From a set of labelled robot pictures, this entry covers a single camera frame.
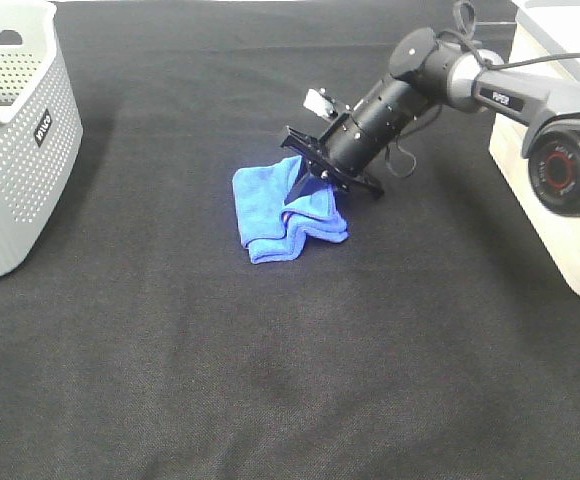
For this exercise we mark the white plastic storage box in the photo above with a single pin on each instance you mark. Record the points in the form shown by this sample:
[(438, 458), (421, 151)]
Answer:
[(540, 160)]

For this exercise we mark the blue microfiber towel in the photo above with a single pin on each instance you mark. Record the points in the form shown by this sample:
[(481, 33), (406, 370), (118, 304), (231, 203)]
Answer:
[(272, 230)]

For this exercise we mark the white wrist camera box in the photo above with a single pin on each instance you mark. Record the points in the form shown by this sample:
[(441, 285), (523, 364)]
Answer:
[(319, 103)]

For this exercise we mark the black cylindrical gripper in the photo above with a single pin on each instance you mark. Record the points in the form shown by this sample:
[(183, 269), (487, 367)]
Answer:
[(339, 156)]

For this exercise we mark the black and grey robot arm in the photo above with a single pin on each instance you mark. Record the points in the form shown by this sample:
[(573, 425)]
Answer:
[(428, 69)]

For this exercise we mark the grey perforated plastic basket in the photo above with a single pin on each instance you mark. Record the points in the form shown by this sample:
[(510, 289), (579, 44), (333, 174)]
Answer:
[(40, 126)]

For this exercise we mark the black tablecloth mat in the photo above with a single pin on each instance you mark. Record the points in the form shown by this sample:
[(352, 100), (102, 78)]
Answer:
[(137, 341)]

